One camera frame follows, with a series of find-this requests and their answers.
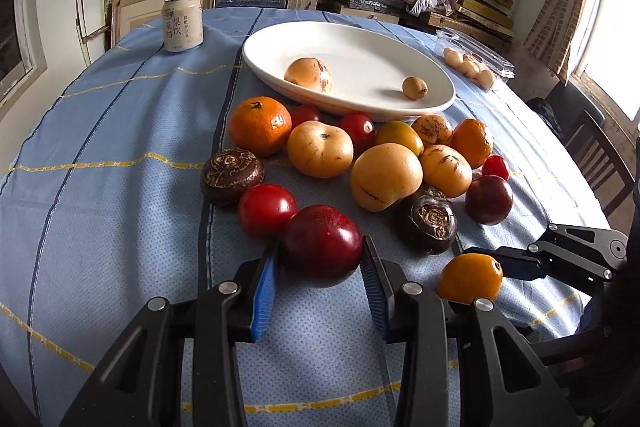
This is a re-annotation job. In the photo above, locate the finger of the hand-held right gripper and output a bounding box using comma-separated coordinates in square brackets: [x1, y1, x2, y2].
[462, 223, 628, 283]

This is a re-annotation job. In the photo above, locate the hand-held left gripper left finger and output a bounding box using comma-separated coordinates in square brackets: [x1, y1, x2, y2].
[59, 237, 281, 427]

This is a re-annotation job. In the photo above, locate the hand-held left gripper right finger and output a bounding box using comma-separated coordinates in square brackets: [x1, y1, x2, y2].
[361, 234, 583, 427]

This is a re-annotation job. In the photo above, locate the orange kumquat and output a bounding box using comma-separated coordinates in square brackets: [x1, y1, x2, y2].
[436, 253, 504, 305]

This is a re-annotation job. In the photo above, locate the large dark red plum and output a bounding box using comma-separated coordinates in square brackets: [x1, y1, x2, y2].
[279, 204, 364, 289]

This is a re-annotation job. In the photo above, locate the small dark red plum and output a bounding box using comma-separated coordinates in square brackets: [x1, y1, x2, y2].
[465, 175, 514, 226]

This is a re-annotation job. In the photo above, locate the large pale yellow pear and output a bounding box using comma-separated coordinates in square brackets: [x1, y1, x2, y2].
[350, 143, 425, 212]

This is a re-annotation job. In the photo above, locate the small spotted yellow pear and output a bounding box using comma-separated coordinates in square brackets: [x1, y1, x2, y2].
[419, 144, 473, 198]
[411, 115, 453, 148]

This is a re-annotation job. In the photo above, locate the brown water chestnut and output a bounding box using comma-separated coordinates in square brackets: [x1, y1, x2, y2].
[200, 148, 266, 208]

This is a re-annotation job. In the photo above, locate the small orange tangerine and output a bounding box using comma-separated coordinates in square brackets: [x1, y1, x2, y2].
[451, 118, 494, 168]

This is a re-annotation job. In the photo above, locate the round yellow pear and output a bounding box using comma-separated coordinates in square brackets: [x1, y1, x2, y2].
[287, 121, 355, 179]

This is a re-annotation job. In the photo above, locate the yellow orange tomato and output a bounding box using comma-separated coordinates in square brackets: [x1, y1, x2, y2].
[374, 120, 424, 156]

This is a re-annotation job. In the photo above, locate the large orange tangerine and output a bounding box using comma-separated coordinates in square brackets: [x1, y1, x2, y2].
[228, 97, 293, 158]

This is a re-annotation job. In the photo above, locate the white oval plate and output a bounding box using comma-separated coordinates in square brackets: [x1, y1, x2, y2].
[242, 21, 456, 122]

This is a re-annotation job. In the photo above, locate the dark wooden chair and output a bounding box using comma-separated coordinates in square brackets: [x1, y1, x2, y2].
[562, 109, 636, 218]

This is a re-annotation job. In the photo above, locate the dark cloth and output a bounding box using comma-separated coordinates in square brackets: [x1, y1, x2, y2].
[524, 97, 566, 142]

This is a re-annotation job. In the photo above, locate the small brown longan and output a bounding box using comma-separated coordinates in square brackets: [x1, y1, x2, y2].
[402, 77, 428, 100]

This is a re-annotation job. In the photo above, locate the row of beige longans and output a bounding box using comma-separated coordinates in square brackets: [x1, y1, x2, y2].
[444, 48, 497, 90]

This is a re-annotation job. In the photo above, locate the clear plastic container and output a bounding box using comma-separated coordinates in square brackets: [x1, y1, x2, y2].
[434, 27, 516, 94]

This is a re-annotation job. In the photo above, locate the streaked yellow pear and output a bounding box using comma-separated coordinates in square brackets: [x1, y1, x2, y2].
[284, 58, 333, 94]

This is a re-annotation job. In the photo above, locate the bright window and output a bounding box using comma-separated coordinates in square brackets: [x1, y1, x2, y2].
[570, 0, 640, 118]

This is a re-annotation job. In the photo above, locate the brick pattern curtain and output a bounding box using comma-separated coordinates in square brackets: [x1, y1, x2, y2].
[522, 0, 608, 82]

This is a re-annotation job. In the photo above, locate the white beverage can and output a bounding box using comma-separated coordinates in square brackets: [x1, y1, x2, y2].
[161, 0, 204, 54]

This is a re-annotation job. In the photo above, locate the white framed window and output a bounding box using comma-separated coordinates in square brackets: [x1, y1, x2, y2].
[0, 0, 48, 108]

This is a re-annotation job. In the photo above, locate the beige picture frame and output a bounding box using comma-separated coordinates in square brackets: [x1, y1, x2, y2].
[111, 0, 219, 48]

